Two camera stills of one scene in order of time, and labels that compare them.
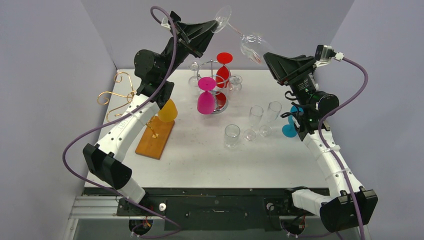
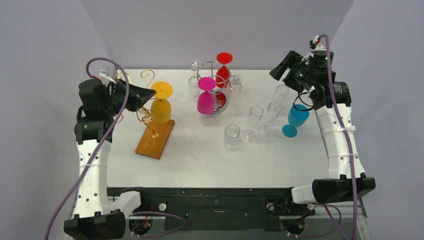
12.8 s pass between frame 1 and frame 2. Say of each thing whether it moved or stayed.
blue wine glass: stayed
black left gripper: moved
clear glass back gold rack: moved
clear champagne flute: stayed
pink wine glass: stayed
